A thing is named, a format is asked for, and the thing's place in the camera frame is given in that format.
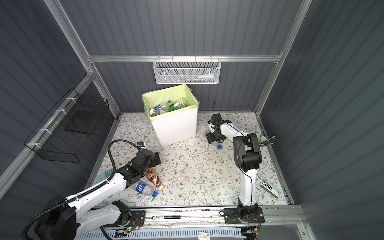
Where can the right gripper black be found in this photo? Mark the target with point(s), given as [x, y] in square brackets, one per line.
[211, 139]

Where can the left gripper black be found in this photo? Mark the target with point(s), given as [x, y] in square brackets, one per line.
[154, 163]

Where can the brown tea bottle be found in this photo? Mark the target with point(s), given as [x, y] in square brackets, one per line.
[153, 177]

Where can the clear tall bottle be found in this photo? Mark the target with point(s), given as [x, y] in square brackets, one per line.
[181, 103]

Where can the pepsi bottle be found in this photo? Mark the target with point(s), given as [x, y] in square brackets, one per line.
[218, 145]
[146, 190]

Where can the crushed green bottle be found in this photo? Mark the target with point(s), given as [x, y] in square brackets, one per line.
[173, 106]

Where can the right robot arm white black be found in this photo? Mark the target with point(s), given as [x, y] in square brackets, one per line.
[247, 158]

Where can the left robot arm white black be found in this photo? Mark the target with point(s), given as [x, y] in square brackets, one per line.
[67, 218]

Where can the white waste bin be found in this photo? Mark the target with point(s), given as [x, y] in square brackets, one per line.
[177, 128]

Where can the green bin liner bag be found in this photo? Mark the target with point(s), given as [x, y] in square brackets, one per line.
[154, 98]

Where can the white pen cup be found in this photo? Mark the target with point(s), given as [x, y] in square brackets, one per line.
[264, 141]

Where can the teal plastic holder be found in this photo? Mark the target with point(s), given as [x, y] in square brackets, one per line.
[103, 176]

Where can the tube in white basket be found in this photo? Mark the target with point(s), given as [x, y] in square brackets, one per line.
[209, 77]

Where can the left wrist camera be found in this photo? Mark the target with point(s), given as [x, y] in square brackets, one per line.
[141, 145]

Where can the black marker on rail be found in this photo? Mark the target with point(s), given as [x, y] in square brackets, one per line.
[168, 217]

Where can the white wire mesh basket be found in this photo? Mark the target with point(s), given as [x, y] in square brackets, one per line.
[185, 72]

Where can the black wire basket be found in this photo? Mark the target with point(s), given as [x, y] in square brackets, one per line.
[66, 135]

